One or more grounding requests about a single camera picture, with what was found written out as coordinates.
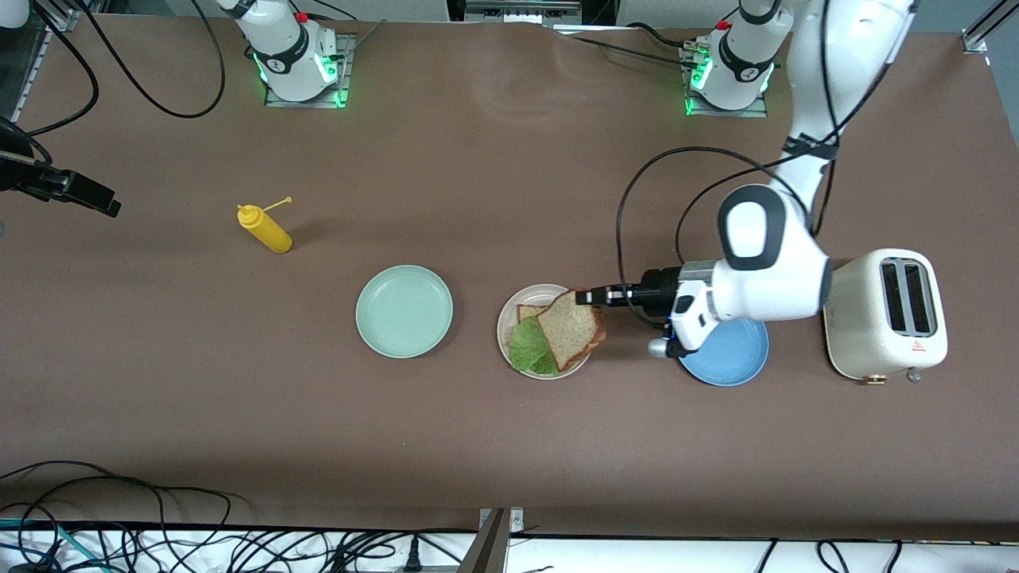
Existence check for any bread slice with dark crust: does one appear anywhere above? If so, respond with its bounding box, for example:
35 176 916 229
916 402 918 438
537 288 607 372

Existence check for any green lettuce leaf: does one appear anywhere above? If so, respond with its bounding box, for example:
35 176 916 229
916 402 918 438
508 317 560 377

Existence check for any yellow mustard squeeze bottle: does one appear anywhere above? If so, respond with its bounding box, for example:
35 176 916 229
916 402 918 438
236 197 294 255

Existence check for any beige plate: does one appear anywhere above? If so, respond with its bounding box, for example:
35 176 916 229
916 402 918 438
496 283 596 381

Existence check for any blue plate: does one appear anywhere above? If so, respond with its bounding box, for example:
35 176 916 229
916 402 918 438
678 317 771 388

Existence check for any mint green plate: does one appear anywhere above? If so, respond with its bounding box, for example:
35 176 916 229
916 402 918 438
355 264 455 360

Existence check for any white toaster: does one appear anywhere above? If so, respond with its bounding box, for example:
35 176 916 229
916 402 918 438
821 248 950 387

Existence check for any aluminium frame rail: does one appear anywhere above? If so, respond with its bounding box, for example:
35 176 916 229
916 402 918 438
12 0 84 124
959 0 1019 57

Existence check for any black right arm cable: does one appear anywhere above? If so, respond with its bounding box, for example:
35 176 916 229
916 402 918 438
0 0 228 168

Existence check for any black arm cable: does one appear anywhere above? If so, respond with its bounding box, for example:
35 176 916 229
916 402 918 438
615 0 896 331
0 0 228 168

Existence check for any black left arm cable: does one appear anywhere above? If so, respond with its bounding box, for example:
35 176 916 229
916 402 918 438
615 0 896 331

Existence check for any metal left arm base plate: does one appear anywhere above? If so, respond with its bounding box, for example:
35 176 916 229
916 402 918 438
685 44 769 119

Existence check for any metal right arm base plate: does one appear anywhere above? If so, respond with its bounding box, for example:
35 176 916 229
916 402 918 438
264 32 353 108

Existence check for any black braided base cable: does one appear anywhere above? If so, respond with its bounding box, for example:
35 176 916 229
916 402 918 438
567 33 695 71

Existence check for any black smooth base cable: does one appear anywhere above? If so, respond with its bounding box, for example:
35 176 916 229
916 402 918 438
625 22 703 50

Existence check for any black looping floor cable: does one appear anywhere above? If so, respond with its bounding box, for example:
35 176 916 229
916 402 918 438
0 460 233 573

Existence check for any grey metal edge bracket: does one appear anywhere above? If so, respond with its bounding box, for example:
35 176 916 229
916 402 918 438
458 507 525 573

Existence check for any silver metal bracket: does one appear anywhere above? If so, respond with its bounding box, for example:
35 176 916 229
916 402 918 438
464 0 584 25

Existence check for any teal cable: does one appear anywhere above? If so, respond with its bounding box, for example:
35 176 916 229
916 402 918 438
0 517 92 573

